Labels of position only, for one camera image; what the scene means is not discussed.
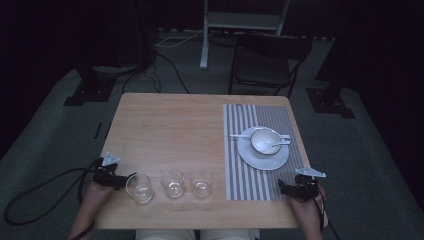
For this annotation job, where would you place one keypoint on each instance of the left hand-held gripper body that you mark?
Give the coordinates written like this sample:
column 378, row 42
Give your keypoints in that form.
column 106, row 176

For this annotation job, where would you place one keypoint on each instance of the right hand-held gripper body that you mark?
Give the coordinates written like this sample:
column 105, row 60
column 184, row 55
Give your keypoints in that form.
column 308, row 186

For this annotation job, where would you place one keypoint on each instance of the clear drinking glass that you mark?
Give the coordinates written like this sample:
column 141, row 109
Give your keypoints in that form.
column 140, row 189
column 201, row 185
column 173, row 185

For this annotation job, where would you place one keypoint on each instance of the person's left hand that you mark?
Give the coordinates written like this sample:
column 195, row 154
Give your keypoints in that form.
column 96, row 192

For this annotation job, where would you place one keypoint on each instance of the person's right hand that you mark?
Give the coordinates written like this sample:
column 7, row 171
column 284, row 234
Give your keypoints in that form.
column 308, row 211

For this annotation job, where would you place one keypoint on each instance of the white round plate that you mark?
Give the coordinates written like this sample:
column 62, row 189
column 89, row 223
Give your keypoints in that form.
column 263, row 161

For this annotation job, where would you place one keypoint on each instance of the white spoon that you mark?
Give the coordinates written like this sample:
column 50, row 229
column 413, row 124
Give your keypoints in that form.
column 281, row 143

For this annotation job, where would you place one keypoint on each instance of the grey striped placemat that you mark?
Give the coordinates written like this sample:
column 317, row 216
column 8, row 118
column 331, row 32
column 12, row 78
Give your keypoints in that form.
column 240, row 173

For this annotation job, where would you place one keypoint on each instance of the white bowl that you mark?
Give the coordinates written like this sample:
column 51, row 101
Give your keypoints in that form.
column 265, row 141

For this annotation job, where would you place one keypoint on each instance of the black floor tape strips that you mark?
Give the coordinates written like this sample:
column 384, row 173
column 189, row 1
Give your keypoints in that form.
column 101, row 130

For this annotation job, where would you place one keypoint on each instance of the black stand base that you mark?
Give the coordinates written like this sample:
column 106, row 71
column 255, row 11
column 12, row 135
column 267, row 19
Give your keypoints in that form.
column 330, row 103
column 91, row 91

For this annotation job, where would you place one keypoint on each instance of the person's light trousers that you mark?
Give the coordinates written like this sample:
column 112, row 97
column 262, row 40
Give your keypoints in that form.
column 196, row 234

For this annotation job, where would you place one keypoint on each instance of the black folding chair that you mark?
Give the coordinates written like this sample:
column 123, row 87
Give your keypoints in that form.
column 266, row 66

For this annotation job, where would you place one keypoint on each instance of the white metal stand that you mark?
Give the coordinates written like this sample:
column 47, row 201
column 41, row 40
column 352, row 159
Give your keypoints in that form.
column 240, row 20

